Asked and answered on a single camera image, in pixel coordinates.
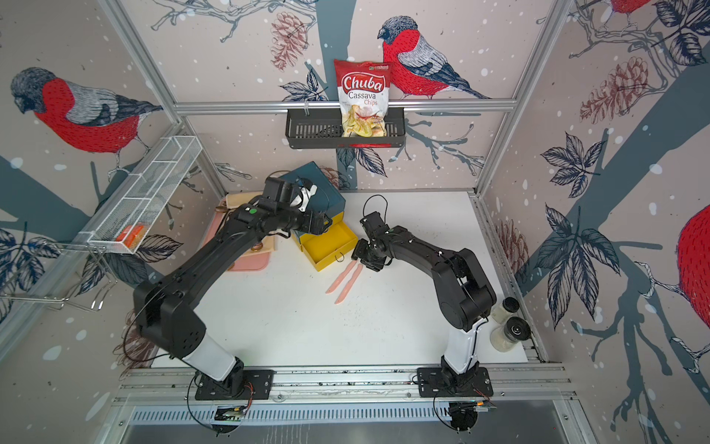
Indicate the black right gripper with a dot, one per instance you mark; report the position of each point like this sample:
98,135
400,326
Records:
357,253

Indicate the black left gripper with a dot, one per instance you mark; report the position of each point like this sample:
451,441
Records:
320,228

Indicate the teal drawer cabinet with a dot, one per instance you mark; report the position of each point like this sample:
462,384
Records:
327,199

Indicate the yellow bottom drawer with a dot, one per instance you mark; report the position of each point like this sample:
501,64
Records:
330,247

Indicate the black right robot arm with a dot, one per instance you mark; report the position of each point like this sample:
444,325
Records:
463,291

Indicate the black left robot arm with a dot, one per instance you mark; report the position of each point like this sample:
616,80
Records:
165,311

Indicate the pink fruit knife left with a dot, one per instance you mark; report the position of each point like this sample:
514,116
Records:
341,277

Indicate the pink fruit knife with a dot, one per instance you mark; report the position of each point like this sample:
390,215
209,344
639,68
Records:
353,276
341,277

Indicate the pink fruit knife right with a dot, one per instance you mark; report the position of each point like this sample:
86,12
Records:
353,276

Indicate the pink tray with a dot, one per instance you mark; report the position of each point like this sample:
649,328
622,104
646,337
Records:
256,259

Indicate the Chuba cassava chips bag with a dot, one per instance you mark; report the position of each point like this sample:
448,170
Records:
363,95

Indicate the orange item in shelf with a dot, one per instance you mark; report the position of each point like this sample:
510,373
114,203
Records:
132,236

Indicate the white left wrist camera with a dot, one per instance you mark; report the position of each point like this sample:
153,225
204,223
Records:
302,199

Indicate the black wire wall basket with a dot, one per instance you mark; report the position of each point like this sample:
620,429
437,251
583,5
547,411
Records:
322,129

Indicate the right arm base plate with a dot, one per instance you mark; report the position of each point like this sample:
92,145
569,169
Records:
439,382

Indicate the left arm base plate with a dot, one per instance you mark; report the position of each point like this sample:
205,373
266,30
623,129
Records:
255,384

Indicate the wire hook rack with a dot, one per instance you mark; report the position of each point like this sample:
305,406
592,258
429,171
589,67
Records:
57,275

